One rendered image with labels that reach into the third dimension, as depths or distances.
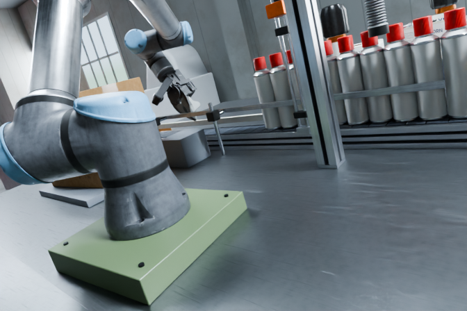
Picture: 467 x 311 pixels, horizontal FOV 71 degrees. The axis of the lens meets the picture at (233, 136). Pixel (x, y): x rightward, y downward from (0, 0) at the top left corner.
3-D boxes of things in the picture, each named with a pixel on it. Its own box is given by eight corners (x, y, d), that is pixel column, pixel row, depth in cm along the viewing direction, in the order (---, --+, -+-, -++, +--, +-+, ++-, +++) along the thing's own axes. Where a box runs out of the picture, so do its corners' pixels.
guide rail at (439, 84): (445, 87, 63) (445, 79, 62) (444, 88, 62) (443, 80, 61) (139, 121, 134) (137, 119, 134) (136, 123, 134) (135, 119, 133)
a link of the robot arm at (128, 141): (156, 171, 50) (129, 85, 47) (76, 188, 52) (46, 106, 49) (174, 149, 62) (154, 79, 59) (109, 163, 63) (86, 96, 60)
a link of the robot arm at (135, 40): (151, 21, 106) (163, 34, 117) (119, 30, 107) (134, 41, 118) (156, 44, 105) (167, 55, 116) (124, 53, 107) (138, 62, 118)
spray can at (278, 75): (301, 122, 93) (286, 50, 88) (297, 128, 88) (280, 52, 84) (285, 124, 95) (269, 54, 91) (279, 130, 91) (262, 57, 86)
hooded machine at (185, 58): (233, 144, 434) (205, 36, 401) (204, 163, 384) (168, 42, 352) (194, 146, 477) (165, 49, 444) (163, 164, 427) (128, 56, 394)
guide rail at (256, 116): (453, 103, 69) (452, 94, 69) (452, 104, 68) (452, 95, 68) (157, 128, 141) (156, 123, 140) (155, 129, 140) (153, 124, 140)
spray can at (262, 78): (287, 124, 95) (271, 54, 90) (276, 130, 91) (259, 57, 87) (273, 124, 99) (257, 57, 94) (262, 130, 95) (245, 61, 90)
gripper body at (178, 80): (198, 89, 120) (180, 64, 122) (181, 95, 114) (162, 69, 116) (190, 101, 125) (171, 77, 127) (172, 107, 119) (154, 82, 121)
